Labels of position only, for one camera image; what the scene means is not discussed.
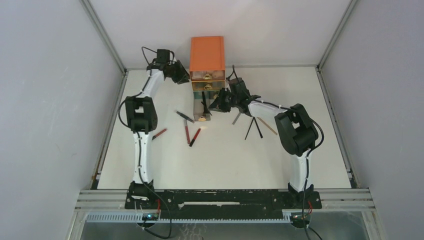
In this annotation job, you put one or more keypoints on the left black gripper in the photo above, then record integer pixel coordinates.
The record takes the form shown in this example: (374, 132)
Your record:
(183, 77)

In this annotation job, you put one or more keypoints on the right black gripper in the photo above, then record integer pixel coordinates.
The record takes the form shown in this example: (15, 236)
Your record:
(219, 104)

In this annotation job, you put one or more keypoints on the clear drawer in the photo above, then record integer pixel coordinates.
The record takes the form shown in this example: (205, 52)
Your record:
(215, 95)
(214, 85)
(197, 107)
(211, 75)

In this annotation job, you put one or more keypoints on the clear top drawer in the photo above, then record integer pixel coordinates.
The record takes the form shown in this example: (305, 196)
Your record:
(211, 75)

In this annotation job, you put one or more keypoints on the orange three-drawer organizer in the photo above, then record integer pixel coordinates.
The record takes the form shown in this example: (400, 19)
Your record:
(207, 53)

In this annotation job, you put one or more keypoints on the wooden handle brush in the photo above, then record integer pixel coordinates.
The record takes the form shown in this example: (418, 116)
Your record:
(268, 126)

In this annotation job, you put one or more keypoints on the red lipstick black cap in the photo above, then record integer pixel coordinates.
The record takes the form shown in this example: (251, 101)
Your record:
(195, 137)

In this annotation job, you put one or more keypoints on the black powder brush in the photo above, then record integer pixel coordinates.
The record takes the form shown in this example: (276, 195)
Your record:
(205, 104)

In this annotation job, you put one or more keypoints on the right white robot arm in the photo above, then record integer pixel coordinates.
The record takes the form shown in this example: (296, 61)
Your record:
(297, 131)

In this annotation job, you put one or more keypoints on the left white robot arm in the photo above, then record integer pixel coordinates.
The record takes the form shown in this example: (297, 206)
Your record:
(142, 118)

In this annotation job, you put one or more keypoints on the grey silver pencil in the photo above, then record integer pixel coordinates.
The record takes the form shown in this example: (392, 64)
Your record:
(236, 118)

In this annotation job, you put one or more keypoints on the black thin brush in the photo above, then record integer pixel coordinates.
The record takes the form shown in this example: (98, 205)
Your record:
(258, 128)
(249, 128)

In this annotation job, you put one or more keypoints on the dark concealer stick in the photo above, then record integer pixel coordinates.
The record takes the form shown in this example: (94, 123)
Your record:
(185, 117)

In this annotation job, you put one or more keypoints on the pink lip gloss tube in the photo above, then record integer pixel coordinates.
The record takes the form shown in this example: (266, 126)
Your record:
(187, 133)

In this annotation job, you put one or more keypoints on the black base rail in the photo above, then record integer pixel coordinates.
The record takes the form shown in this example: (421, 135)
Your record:
(223, 204)

